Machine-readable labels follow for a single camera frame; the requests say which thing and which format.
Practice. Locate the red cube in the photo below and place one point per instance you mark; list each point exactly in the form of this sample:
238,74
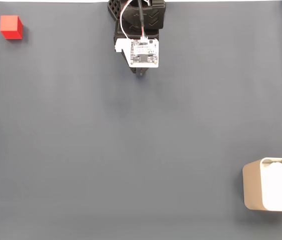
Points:
9,23

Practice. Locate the beige open box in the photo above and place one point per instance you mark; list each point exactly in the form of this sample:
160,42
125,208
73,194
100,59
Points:
251,185

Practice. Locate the white crumpled cloth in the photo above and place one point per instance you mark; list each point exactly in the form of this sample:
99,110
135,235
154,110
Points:
278,185

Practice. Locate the white camera circuit board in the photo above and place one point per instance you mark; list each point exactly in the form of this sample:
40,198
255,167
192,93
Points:
143,52

